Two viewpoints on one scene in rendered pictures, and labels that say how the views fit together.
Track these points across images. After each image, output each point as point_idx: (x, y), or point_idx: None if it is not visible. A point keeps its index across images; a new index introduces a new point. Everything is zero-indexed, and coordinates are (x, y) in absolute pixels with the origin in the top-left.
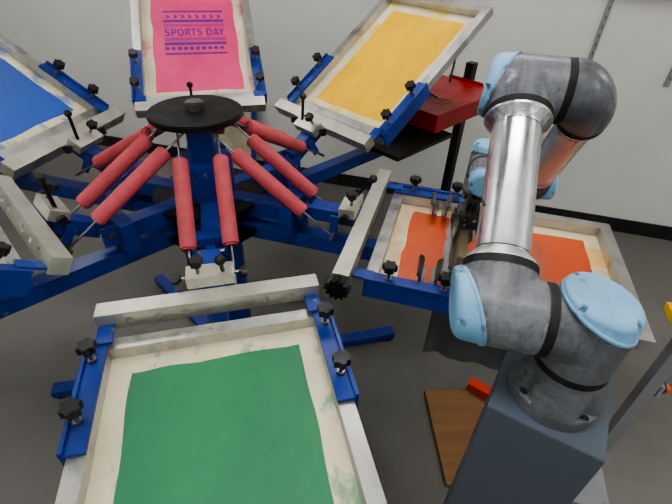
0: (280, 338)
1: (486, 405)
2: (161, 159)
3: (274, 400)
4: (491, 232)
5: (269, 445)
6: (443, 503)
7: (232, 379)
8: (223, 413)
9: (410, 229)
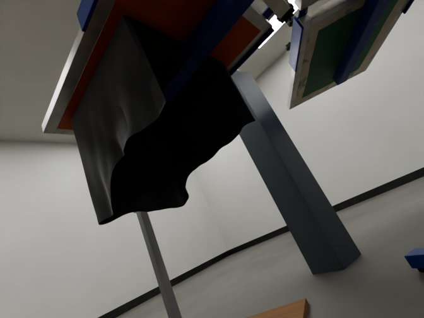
0: (329, 19)
1: (248, 79)
2: None
3: (328, 45)
4: None
5: (328, 56)
6: (289, 168)
7: (350, 23)
8: (349, 34)
9: (188, 0)
